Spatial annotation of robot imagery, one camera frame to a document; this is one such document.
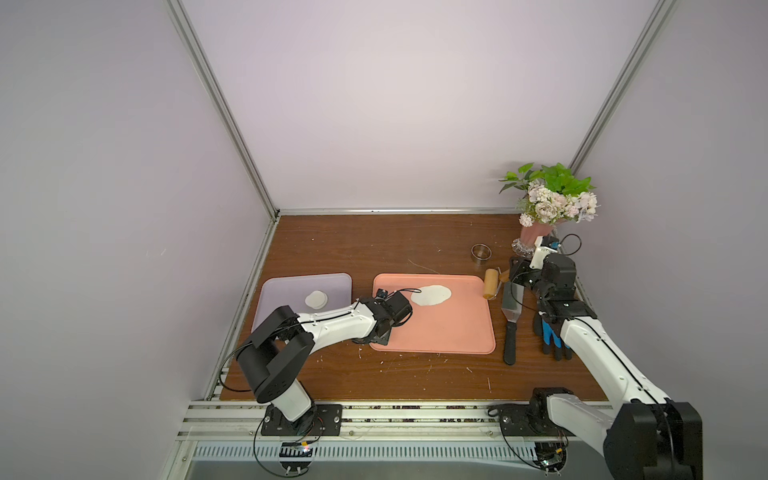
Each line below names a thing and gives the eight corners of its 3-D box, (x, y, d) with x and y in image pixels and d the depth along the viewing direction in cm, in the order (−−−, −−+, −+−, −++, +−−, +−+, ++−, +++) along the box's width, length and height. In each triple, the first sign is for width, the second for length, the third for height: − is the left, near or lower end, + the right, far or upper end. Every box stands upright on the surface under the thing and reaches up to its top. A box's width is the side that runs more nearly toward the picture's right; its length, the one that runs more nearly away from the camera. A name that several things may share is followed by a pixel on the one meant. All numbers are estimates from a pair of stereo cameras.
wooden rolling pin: (480, 307, 94) (486, 294, 87) (481, 280, 100) (487, 267, 94) (491, 309, 93) (498, 297, 87) (492, 282, 100) (498, 269, 93)
